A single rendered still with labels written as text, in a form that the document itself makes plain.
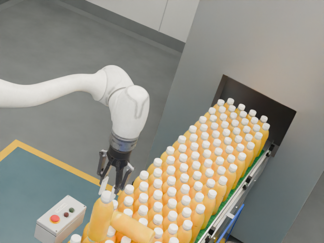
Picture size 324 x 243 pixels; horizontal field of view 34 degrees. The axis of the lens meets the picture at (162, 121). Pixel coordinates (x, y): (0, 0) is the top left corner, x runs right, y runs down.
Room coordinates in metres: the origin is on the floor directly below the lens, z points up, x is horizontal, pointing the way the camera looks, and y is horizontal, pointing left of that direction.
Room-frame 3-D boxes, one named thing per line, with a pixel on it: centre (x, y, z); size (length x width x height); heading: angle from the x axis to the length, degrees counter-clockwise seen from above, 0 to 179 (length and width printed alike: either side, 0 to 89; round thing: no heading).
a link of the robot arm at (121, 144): (1.37, 0.10, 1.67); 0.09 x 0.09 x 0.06
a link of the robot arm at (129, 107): (1.38, 0.11, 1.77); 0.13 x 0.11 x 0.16; 31
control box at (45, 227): (1.52, 0.27, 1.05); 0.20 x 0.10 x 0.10; 161
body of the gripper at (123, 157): (1.37, 0.10, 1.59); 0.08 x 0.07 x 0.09; 71
